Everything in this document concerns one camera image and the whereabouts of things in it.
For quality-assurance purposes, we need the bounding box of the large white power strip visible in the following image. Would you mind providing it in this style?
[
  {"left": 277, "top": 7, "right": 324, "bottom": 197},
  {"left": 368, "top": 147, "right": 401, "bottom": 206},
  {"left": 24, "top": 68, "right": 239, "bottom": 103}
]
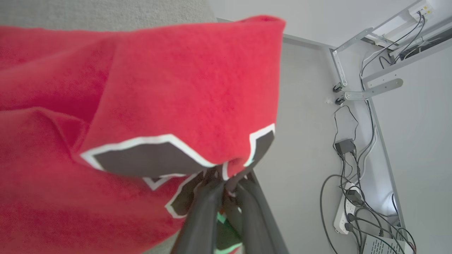
[{"left": 334, "top": 183, "right": 364, "bottom": 235}]

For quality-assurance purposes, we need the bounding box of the red white basketball jersey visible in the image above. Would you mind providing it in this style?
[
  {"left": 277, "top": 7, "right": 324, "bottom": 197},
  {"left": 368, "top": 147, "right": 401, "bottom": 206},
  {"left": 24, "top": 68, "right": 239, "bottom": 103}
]
[{"left": 0, "top": 15, "right": 286, "bottom": 254}]

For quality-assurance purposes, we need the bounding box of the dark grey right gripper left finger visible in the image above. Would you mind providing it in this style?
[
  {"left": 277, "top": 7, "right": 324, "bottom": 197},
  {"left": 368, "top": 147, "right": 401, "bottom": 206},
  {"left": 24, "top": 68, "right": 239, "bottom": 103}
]
[{"left": 171, "top": 172, "right": 226, "bottom": 254}]

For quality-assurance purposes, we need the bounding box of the white vented device box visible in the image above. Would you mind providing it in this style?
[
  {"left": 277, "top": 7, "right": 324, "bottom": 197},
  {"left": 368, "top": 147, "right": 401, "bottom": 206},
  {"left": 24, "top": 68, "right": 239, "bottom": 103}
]
[{"left": 362, "top": 235, "right": 414, "bottom": 254}]

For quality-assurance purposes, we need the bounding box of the black power adapter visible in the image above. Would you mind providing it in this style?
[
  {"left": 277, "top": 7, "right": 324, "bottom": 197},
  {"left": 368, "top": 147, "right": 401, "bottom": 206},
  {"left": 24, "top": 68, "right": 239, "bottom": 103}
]
[{"left": 335, "top": 139, "right": 356, "bottom": 155}]

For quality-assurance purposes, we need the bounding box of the black desk cable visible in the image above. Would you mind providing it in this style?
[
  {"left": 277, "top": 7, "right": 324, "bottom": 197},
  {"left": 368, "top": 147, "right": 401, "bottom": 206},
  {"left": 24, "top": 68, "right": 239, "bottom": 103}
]
[{"left": 360, "top": 11, "right": 424, "bottom": 80}]

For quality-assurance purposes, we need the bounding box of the small white power strip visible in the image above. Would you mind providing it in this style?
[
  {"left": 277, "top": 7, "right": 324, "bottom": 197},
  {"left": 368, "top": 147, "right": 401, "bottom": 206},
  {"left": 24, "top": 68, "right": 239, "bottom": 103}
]
[{"left": 409, "top": 1, "right": 434, "bottom": 17}]

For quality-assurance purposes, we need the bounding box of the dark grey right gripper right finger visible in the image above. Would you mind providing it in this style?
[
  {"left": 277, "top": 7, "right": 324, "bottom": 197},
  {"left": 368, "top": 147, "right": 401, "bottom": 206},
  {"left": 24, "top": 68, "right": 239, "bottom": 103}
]
[{"left": 235, "top": 171, "right": 290, "bottom": 254}]

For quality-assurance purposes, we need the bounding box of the grey metal desk frame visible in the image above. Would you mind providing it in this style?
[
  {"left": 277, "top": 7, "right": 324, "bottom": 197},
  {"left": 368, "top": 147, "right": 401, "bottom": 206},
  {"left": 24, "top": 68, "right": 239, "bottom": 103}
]
[
  {"left": 330, "top": 0, "right": 452, "bottom": 87},
  {"left": 344, "top": 78, "right": 406, "bottom": 230}
]

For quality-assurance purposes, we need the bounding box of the black adapter cable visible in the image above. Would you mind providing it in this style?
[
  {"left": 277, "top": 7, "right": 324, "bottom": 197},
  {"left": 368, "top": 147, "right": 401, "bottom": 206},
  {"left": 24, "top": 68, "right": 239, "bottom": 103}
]
[{"left": 333, "top": 105, "right": 359, "bottom": 141}]

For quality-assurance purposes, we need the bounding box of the grey fabric sofa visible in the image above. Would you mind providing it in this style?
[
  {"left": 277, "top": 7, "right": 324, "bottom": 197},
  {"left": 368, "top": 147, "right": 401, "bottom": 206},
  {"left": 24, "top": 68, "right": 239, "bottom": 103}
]
[{"left": 0, "top": 0, "right": 216, "bottom": 254}]

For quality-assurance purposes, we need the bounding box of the black looped floor cable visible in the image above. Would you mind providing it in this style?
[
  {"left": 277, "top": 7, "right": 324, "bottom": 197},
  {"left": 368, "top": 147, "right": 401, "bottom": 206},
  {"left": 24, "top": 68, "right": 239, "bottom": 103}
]
[{"left": 320, "top": 175, "right": 350, "bottom": 254}]

